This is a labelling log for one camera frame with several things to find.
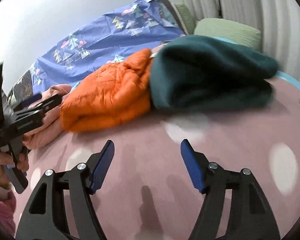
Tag orange puffer jacket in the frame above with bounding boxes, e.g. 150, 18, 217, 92
61, 48, 152, 132

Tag person's left hand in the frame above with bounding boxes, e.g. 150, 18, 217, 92
0, 152, 29, 189

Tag dark floral pillow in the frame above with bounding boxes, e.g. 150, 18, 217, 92
7, 70, 33, 106

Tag folded pink quilted garment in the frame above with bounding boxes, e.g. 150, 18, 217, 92
23, 84, 71, 150

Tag pink hoodie sleeve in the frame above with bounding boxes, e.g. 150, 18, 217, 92
0, 183, 16, 236

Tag mauve deer print bedsheet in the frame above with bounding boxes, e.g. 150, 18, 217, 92
15, 73, 300, 239

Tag blue tree print sheet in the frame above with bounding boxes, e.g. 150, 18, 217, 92
30, 0, 184, 94

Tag folded dark green garment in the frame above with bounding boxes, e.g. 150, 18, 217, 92
150, 35, 279, 112

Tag green headboard cushion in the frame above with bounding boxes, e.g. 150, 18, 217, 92
175, 4, 196, 35

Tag green pillow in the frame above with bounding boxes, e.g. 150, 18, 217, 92
194, 18, 262, 50

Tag grey pleated curtain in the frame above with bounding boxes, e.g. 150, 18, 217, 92
183, 0, 300, 81

